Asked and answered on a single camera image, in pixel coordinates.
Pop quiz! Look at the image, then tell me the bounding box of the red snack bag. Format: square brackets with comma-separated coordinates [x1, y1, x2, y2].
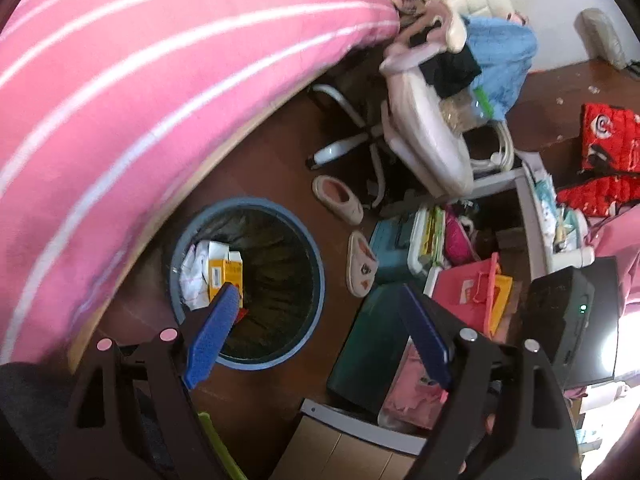
[235, 308, 248, 322]

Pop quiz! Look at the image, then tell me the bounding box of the white pink-edged cloth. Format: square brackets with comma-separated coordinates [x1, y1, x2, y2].
[179, 240, 230, 311]

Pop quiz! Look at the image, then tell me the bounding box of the orange yellow snack box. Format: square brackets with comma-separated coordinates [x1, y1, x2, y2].
[208, 252, 244, 308]

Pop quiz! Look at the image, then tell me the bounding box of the blue trash bin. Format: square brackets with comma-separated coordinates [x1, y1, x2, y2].
[163, 197, 326, 372]

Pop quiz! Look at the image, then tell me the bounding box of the pink paper bag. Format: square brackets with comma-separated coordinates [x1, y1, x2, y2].
[433, 252, 513, 337]

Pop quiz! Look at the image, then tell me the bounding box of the green plastic stool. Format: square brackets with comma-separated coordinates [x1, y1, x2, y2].
[198, 412, 247, 480]

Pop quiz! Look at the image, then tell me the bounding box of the pink slipper far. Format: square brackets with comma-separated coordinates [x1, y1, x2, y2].
[312, 176, 363, 226]

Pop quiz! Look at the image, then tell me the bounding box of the red patterned bag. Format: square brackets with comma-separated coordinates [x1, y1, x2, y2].
[556, 103, 639, 217]

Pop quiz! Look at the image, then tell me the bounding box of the white office chair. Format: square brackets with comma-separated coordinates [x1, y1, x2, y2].
[306, 0, 522, 200]

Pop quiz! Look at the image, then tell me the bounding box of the pink striped bed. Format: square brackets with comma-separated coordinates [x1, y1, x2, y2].
[1, 0, 399, 362]

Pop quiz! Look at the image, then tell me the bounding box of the blue garment on chair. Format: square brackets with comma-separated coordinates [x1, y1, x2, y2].
[463, 15, 538, 120]

